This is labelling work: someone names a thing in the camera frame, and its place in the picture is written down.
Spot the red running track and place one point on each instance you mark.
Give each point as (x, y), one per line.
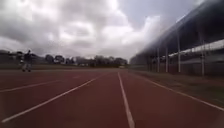
(93, 103)

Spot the person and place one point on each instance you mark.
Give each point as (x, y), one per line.
(27, 60)

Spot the grey strip beside track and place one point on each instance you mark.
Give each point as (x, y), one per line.
(196, 86)

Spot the row of trees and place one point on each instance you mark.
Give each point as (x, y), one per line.
(100, 61)

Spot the grass field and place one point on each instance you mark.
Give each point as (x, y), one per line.
(50, 66)

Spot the grandstand building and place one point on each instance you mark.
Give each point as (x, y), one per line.
(186, 43)

